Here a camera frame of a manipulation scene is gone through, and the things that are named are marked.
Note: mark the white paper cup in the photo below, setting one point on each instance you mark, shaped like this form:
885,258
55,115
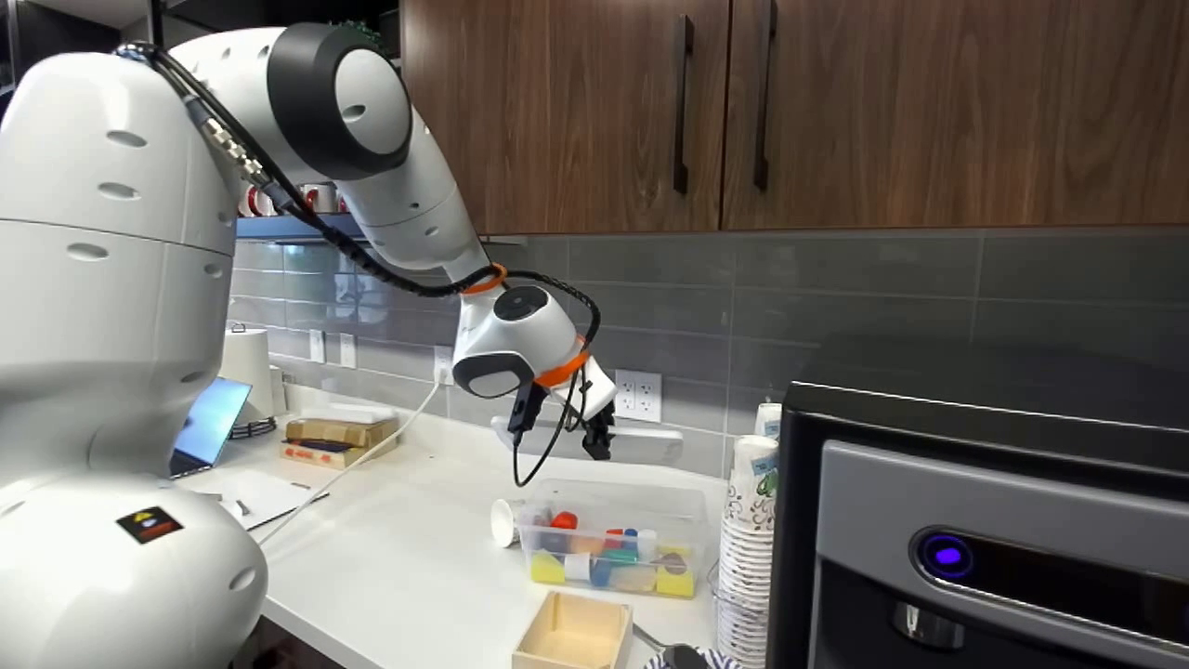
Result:
505,523

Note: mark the red toy block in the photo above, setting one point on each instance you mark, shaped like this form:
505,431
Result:
568,523

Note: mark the blue wall shelf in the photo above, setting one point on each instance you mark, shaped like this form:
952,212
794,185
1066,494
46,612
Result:
300,228

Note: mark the white paper towel roll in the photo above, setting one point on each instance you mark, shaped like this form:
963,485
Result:
249,372

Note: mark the clear plastic storage box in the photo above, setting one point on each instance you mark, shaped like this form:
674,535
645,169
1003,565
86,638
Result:
645,507

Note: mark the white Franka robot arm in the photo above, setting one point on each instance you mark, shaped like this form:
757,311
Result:
100,248

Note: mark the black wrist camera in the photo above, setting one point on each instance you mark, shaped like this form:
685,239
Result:
524,411

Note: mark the white paper sheet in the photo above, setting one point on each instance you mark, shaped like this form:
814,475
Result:
267,499

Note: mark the wooden wall cabinet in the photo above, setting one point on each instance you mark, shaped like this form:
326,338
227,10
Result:
866,114

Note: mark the small wooden box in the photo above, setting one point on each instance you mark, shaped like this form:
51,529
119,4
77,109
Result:
575,634

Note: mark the blue toy piece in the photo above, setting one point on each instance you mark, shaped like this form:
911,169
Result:
615,561

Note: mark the white plastic box lid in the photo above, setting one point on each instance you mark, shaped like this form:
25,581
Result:
651,439

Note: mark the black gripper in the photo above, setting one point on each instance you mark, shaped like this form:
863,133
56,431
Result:
598,419

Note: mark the dark patterned bowl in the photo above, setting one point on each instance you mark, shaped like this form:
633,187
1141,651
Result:
728,664

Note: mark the red white mug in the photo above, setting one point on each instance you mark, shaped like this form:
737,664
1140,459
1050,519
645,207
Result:
323,200
253,202

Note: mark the black silver coffee machine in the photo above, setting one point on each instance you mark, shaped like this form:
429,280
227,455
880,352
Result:
989,494

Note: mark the metal spoon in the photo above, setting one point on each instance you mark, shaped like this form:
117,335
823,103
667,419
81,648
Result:
671,651

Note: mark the white wall outlet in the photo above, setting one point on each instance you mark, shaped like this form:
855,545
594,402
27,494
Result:
642,394
319,348
346,348
445,367

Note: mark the stack of patterned cups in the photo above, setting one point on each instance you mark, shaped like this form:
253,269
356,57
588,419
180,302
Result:
744,534

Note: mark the yellow toy block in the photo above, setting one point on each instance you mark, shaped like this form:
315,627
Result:
674,586

